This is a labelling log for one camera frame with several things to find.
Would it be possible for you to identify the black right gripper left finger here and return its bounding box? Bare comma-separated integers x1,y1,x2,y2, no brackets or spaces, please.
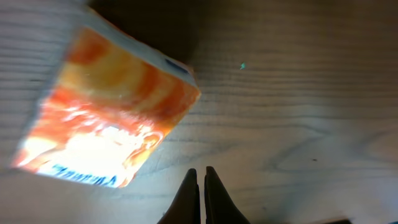
158,168,201,224

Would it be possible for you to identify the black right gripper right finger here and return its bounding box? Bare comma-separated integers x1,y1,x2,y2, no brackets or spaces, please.
204,166,249,224

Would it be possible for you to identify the orange small box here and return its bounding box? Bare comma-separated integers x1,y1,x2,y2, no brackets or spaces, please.
11,10,201,188

